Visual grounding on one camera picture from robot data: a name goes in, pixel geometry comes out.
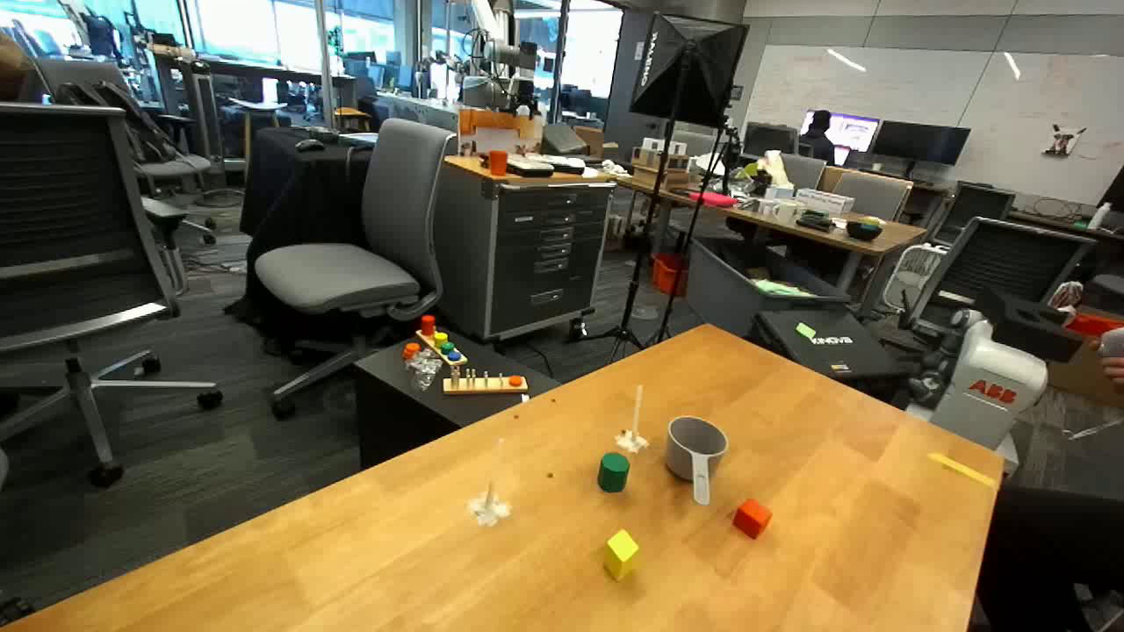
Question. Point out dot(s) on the red cube block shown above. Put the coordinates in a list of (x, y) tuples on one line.
[(754, 518)]

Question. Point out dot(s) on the green cylinder block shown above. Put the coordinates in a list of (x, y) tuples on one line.
[(612, 472)]

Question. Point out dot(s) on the red bucket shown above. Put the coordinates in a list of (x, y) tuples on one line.
[(667, 277)]

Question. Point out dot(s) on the wooden shape sorter toy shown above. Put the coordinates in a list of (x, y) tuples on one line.
[(487, 384)]

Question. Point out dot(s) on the long wooden desk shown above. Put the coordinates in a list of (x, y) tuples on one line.
[(853, 252)]

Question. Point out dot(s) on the grey drawer cabinet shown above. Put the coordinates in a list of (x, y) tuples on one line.
[(518, 255)]

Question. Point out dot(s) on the orange cup on cabinet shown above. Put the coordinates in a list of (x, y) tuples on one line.
[(497, 164)]

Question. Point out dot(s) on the yellow tape strip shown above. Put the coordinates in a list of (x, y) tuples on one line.
[(958, 470)]

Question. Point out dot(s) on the yellow cube block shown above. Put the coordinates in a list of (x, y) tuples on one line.
[(619, 557)]

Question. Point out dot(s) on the grey measuring cup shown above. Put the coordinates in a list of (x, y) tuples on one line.
[(691, 456)]

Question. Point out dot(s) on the low black side table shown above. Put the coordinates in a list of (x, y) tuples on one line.
[(394, 414)]

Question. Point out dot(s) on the grey office chair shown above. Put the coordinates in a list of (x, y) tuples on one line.
[(391, 277)]

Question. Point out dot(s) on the clear straw on tape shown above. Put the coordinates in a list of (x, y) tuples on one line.
[(631, 438), (488, 507)]

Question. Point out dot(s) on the black mesh office chair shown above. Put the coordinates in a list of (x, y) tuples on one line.
[(74, 262)]

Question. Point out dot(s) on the white ABB robot base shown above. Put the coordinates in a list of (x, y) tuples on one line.
[(992, 384)]

